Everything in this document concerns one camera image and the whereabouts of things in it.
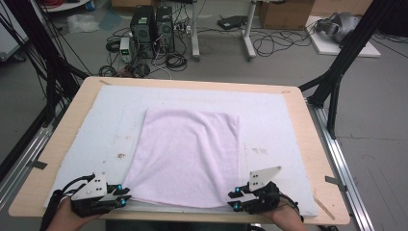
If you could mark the large cardboard box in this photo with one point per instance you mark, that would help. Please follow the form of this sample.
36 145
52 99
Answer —
285 14

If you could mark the white round table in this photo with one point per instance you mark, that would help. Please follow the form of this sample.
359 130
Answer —
69 6

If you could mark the wide black computer tower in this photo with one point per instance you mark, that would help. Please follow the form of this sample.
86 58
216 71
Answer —
142 32

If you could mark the person's right hand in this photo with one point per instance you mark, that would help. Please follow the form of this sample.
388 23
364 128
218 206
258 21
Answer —
288 218

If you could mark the teal floor sheet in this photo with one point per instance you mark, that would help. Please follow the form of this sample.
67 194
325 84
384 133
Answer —
110 20

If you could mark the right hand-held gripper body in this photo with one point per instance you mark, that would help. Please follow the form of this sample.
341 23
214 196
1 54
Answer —
261 195

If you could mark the clear plastic bag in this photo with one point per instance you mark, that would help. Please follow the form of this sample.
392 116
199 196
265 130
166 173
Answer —
81 23

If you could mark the narrow black computer tower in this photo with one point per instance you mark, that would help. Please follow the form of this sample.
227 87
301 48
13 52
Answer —
165 30

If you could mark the white cabinet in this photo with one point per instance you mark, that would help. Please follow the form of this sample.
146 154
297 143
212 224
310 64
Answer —
9 35

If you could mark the white foam mat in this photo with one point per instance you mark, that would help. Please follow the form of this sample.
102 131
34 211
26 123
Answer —
272 128

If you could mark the thin wooden stick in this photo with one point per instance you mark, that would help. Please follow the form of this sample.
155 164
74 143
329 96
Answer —
324 208

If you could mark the lilac butterfly print towel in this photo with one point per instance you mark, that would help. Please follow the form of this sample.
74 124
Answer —
186 160

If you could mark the black metal frame stand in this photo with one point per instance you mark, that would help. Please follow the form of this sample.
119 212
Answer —
349 48
41 41

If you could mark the white power supply box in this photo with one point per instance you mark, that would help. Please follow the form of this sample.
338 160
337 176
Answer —
125 49

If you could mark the aluminium rail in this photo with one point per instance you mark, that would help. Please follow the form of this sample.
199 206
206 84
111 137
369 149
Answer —
22 166
340 166

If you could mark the grey headset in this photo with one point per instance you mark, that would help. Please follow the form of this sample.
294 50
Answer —
341 25

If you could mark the white desk leg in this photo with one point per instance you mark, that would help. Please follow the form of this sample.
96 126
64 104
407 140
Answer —
195 32
248 35

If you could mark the black tape strip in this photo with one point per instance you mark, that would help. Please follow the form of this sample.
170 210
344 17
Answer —
335 182
38 165

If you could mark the white floor board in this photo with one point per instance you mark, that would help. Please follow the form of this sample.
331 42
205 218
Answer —
327 48

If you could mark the flat black device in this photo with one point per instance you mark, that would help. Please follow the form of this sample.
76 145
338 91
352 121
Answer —
231 22

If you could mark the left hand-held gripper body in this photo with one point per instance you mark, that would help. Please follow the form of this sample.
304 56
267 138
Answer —
91 192

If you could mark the person's left hand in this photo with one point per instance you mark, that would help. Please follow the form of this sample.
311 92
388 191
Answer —
67 218

